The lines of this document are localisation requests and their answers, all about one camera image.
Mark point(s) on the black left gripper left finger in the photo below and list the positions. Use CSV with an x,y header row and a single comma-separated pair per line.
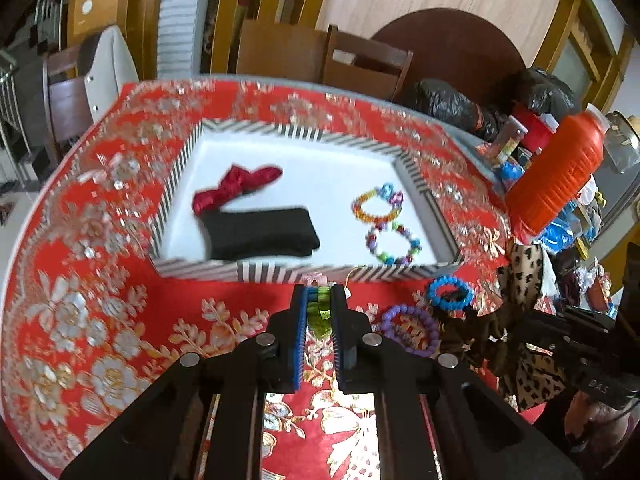
x,y
203,418

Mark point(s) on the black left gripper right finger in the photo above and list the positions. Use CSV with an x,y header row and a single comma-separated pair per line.
x,y
436,419

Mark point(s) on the leopard print hair bow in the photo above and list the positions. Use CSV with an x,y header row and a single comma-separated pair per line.
x,y
529,375

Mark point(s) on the blue plastic package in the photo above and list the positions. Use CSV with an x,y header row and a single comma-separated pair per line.
x,y
560,233

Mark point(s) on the red floral tablecloth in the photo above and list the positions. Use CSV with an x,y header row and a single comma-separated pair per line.
x,y
87,324

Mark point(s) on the orange ribbed plastic bottle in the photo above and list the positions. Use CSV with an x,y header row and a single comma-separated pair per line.
x,y
557,174

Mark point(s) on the striped white tray box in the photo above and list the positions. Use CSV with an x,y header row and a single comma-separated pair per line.
x,y
323,172

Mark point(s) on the red velvet hair bow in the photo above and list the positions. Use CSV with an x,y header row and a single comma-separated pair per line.
x,y
236,182

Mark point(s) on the clear plastic jar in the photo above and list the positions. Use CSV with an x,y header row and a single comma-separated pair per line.
x,y
506,141

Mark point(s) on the black plastic bag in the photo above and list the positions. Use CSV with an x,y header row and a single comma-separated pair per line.
x,y
543,93
443,102

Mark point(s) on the dark wooden side chair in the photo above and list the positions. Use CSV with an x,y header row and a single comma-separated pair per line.
x,y
66,109

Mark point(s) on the dark round table top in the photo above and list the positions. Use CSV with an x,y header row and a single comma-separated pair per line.
x,y
458,47

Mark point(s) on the wooden slatted chair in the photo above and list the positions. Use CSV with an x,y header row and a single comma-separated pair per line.
x,y
364,66

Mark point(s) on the white chair back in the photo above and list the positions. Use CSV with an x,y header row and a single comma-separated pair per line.
x,y
106,64

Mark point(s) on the brown padded chair back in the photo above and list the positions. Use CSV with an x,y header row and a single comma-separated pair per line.
x,y
283,51

